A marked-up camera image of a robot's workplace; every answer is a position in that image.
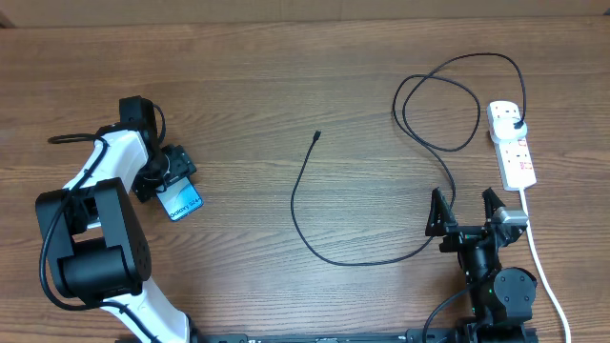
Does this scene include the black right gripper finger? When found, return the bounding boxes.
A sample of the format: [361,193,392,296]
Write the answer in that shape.
[425,188,458,235]
[481,188,505,227]

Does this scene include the blue Galaxy smartphone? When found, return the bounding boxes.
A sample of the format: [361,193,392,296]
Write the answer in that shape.
[157,177,204,222]

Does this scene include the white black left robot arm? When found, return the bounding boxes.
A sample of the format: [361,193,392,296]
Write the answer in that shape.
[35,95,204,342]

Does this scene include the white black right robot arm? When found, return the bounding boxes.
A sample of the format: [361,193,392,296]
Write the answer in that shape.
[419,189,538,342]

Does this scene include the white charger plug adapter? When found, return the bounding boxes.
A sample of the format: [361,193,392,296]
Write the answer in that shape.
[490,117,528,144]

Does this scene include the white power strip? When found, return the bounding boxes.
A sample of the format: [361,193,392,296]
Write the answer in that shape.
[486,100,537,191]

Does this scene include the white power strip cord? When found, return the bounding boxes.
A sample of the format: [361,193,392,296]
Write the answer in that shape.
[518,188,573,343]

